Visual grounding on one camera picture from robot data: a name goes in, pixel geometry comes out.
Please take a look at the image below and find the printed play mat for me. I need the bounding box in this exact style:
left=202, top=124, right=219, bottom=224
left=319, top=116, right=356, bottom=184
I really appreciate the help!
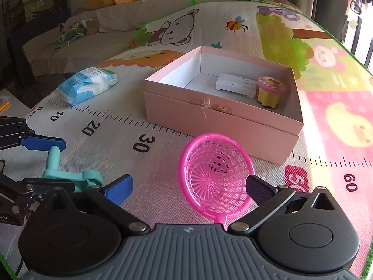
left=0, top=0, right=373, bottom=280

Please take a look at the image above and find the white battery charger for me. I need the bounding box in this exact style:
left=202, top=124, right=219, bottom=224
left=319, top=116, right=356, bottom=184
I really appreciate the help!
left=216, top=73, right=258, bottom=99

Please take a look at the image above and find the black window frame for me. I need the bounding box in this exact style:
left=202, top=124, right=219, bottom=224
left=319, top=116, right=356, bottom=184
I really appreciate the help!
left=348, top=0, right=373, bottom=66

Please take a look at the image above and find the green cloth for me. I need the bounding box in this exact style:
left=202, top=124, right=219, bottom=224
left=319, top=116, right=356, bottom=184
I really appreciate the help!
left=57, top=23, right=88, bottom=46

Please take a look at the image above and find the beige covered sofa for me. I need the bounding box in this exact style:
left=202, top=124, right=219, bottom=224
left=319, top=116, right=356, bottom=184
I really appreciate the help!
left=22, top=0, right=300, bottom=78

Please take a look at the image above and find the teal plastic toy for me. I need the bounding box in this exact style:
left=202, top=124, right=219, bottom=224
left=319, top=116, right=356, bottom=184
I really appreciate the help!
left=42, top=146, right=104, bottom=194

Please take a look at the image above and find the pink cardboard box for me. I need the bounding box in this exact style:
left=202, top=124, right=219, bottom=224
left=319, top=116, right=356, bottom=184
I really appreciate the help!
left=144, top=45, right=304, bottom=166

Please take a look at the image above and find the brown plush toy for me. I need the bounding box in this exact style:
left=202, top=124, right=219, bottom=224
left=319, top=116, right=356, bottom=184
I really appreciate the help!
left=83, top=17, right=101, bottom=34

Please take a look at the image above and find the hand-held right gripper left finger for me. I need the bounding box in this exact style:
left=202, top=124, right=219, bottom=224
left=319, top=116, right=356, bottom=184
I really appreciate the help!
left=38, top=174, right=149, bottom=235

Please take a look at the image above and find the blue wet wipes pack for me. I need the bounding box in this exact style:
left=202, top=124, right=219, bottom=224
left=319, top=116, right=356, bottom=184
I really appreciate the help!
left=56, top=67, right=118, bottom=105

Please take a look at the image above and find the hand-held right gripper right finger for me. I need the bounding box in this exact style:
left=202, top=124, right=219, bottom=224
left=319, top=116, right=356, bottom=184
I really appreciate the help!
left=227, top=174, right=340, bottom=235

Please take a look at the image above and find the yellow banana pillow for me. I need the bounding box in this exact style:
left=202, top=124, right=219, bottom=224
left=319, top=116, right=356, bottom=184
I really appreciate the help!
left=80, top=0, right=115, bottom=9

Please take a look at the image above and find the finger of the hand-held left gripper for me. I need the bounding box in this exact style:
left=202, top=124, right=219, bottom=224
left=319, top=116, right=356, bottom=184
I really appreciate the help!
left=0, top=160, right=77, bottom=210
left=0, top=117, right=66, bottom=152

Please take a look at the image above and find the pink plastic toy basket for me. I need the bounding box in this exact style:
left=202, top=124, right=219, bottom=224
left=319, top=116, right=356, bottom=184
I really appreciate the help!
left=178, top=133, right=255, bottom=231

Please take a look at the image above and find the dark glass cabinet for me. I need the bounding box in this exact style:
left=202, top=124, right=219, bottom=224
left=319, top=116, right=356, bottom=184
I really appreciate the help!
left=0, top=0, right=72, bottom=108

